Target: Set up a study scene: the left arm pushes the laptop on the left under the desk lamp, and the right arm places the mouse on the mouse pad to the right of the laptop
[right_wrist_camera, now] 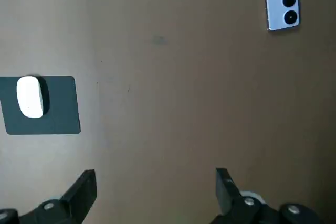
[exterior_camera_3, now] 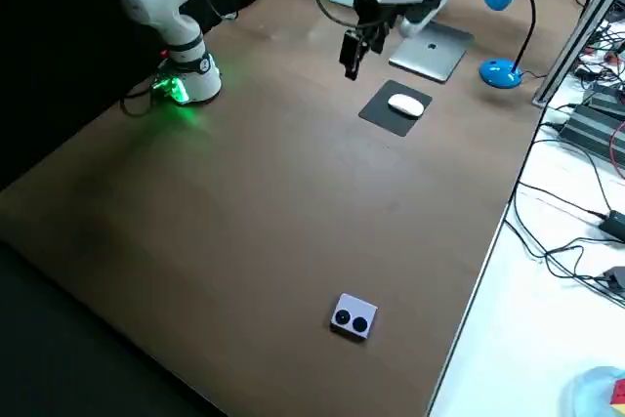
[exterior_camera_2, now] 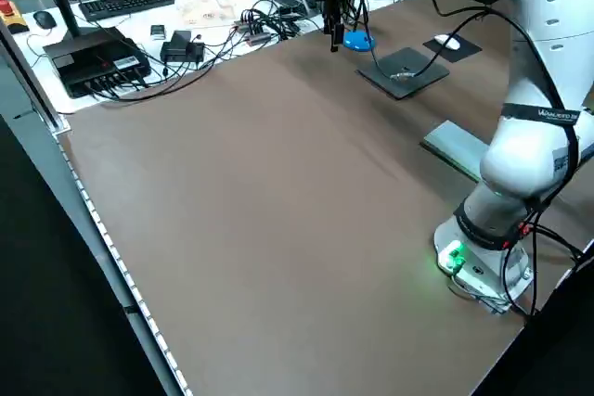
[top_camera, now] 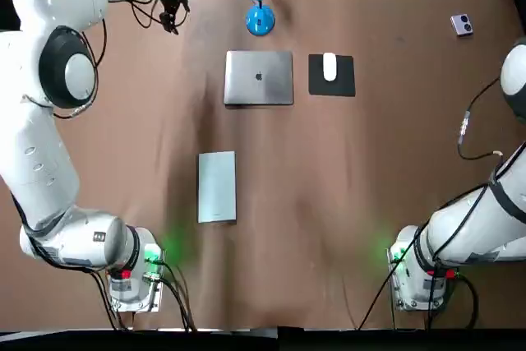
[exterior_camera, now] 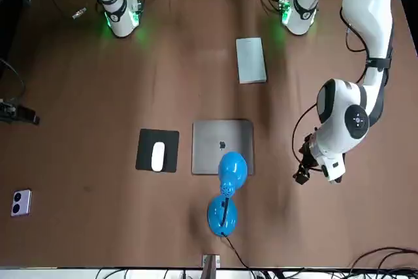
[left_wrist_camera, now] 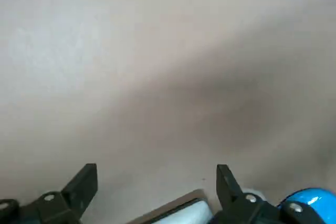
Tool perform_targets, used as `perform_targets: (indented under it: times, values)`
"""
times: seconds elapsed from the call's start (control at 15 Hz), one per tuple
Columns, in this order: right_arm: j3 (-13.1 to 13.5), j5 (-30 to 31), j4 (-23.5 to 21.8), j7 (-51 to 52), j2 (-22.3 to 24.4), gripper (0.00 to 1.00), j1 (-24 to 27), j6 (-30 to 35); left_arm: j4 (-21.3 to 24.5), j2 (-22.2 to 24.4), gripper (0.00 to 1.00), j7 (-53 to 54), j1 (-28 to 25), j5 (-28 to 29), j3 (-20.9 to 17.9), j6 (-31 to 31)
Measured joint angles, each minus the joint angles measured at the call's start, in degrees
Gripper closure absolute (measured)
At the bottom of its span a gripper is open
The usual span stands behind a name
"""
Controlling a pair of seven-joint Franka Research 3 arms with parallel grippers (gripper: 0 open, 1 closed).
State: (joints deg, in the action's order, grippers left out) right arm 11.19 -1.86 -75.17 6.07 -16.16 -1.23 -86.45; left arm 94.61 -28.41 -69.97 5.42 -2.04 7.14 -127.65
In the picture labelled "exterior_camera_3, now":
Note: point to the small box with two lenses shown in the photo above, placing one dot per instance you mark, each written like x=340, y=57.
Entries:
x=352, y=319

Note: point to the grey laptop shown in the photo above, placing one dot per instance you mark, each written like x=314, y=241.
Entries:
x=434, y=53

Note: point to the grey power adapter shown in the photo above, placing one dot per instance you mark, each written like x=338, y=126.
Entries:
x=616, y=280

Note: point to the white computer mouse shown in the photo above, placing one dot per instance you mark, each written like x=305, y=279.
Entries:
x=405, y=104

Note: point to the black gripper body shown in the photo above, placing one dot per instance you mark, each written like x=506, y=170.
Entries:
x=373, y=21

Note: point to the aluminium frame post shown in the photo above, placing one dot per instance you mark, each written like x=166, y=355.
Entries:
x=576, y=36

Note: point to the black mouse pad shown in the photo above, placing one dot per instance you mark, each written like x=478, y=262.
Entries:
x=381, y=116

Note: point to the blue desk lamp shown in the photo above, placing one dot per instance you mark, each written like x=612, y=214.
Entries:
x=500, y=72

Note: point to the black power adapter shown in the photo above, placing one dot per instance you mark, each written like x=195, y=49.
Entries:
x=612, y=224

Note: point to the black power brick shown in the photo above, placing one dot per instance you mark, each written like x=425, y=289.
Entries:
x=591, y=136
x=608, y=95

